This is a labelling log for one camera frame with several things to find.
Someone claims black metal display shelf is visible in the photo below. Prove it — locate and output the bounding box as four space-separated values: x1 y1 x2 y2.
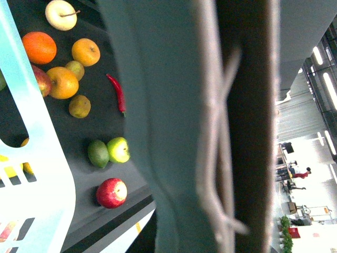
8 1 155 252

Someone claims red chili pepper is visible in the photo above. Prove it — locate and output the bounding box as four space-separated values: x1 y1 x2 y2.
105 74 126 117

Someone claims bright green apple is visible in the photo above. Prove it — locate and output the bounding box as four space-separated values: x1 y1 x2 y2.
106 137 130 163

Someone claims green lime by apple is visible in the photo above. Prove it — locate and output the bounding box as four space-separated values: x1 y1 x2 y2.
87 140 110 168

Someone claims red apple near edge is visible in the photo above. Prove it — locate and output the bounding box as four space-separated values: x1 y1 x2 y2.
96 178 127 209

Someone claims brownish green kiwi fruit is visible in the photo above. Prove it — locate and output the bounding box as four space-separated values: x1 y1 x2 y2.
68 95 91 119

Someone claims small yellow green fruit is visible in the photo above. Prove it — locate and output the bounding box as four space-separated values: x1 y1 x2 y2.
65 61 85 81

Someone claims yellow apple at right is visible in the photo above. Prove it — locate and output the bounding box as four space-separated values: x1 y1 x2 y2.
71 38 101 67

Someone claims large yellow orange apple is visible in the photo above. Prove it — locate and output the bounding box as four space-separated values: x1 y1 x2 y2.
46 66 79 100

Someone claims red yellow apple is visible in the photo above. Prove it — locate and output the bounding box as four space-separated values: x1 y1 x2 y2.
31 64 52 97

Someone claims teal plastic shopping basket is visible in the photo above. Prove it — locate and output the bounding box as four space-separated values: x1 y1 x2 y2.
1 1 76 252

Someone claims orange fruit near front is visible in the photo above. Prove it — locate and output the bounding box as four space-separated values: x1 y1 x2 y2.
22 32 57 65

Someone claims white pear with stem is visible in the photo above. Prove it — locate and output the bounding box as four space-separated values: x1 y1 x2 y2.
45 0 81 31

